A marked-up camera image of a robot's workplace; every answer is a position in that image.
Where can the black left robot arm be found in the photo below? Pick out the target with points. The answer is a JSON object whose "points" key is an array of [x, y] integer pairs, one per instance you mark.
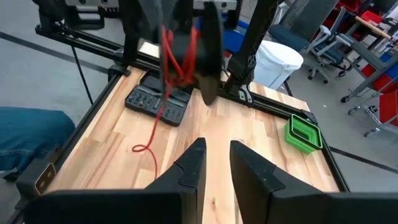
{"points": [[252, 46]]}

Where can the black aluminium table frame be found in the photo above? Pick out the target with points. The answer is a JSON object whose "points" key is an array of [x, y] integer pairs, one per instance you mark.
{"points": [[130, 37]]}

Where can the person's shoe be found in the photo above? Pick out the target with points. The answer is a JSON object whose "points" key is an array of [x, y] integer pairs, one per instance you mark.
{"points": [[7, 175]]}

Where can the green square plastic bin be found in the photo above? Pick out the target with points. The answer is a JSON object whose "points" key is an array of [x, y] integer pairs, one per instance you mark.
{"points": [[293, 140]]}

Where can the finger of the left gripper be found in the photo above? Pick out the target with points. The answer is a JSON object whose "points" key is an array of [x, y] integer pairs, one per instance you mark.
{"points": [[150, 18], [213, 46]]}

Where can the white trash bin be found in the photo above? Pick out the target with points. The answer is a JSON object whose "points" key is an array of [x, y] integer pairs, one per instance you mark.
{"points": [[276, 65]]}

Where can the person's leg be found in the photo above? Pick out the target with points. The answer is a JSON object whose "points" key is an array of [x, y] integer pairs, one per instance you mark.
{"points": [[31, 133]]}

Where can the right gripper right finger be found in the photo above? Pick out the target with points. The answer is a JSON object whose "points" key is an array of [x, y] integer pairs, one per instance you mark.
{"points": [[295, 208]]}

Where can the grey work table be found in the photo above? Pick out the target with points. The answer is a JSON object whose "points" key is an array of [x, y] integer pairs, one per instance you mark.
{"points": [[367, 54]]}

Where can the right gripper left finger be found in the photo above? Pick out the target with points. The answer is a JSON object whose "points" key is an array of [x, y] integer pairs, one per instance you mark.
{"points": [[140, 207]]}

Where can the small black camera box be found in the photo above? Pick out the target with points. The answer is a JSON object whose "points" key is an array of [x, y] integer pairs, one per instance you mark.
{"points": [[28, 180]]}

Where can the grey office chair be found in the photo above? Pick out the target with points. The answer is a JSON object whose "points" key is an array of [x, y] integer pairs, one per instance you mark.
{"points": [[329, 53]]}

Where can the dark mesh office chair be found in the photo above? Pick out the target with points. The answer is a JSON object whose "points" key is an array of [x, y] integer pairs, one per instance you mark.
{"points": [[311, 15]]}

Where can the open black bit set case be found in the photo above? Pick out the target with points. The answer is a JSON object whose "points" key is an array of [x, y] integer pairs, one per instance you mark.
{"points": [[146, 99]]}

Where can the red plastic storage bin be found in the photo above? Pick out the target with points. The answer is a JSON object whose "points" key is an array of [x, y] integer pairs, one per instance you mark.
{"points": [[388, 107], [382, 82]]}

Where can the blue plastic bin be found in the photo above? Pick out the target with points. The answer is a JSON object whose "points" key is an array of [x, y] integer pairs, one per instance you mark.
{"points": [[391, 68]]}

